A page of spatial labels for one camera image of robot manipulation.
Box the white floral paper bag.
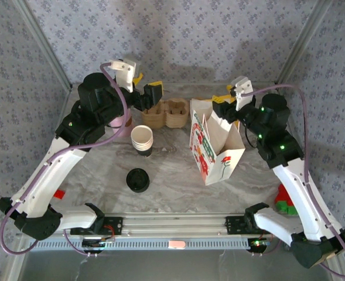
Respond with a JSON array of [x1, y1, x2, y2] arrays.
[[189, 101, 246, 186]]

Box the stack of pulp cup carriers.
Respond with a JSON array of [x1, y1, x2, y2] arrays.
[[141, 98, 190, 129]]

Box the pink straw holder cup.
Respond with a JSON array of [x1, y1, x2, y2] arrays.
[[109, 112, 133, 137]]

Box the stack of white paper cups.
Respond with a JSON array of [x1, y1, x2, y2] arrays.
[[130, 125, 155, 157]]

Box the stepped red toy block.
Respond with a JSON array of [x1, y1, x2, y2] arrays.
[[275, 184, 293, 205]]

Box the stack of black cup lids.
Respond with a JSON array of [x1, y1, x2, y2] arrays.
[[126, 168, 151, 193]]

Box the small electronics board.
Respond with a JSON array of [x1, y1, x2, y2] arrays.
[[82, 236, 116, 255], [247, 237, 272, 255]]

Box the pink tape label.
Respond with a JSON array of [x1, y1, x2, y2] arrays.
[[168, 239, 186, 250]]

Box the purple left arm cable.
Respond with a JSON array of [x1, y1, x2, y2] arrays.
[[1, 63, 129, 255]]

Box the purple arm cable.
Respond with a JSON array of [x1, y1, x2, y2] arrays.
[[1, 63, 129, 255], [238, 84, 345, 277]]

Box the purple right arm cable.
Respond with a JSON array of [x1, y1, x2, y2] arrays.
[[238, 84, 345, 277]]

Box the aluminium frame post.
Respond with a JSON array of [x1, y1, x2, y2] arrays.
[[13, 0, 73, 90], [274, 0, 336, 88]]

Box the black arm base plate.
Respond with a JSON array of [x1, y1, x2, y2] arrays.
[[101, 215, 124, 237], [225, 215, 279, 235]]

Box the aluminium mounting rail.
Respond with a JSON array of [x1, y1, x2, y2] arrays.
[[45, 212, 336, 238]]

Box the grey slotted cable duct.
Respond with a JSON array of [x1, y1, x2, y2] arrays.
[[45, 236, 274, 251]]

